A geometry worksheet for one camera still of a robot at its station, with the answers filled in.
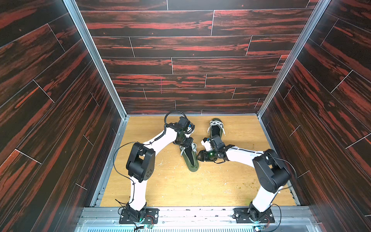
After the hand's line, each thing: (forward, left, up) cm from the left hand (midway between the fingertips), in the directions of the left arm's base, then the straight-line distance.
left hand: (190, 144), depth 93 cm
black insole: (-4, +1, -1) cm, 5 cm away
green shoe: (+15, -18, 0) cm, 24 cm away
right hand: (-5, -7, -6) cm, 11 cm away
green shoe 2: (-11, +2, -3) cm, 11 cm away
